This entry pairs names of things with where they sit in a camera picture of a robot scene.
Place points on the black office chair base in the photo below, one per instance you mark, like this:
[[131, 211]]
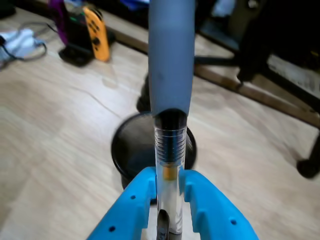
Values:
[[252, 62]]

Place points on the white cloth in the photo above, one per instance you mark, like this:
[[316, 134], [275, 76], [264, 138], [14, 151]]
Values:
[[22, 42]]

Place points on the purple game controller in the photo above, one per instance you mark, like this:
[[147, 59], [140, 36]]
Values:
[[58, 20]]

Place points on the black controller charging dock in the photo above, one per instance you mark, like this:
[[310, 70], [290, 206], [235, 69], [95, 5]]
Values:
[[75, 53]]

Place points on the brown wooden beam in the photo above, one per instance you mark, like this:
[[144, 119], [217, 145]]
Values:
[[275, 98]]

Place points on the black mesh pen holder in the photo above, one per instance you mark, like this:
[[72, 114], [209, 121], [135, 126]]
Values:
[[130, 145]]

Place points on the grey grip clear pen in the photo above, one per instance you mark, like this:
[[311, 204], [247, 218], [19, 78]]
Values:
[[171, 62]]

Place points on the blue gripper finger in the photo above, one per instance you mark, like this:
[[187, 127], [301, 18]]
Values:
[[125, 215], [215, 215]]

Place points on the orange game controller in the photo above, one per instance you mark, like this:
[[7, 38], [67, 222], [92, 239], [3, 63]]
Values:
[[98, 37]]

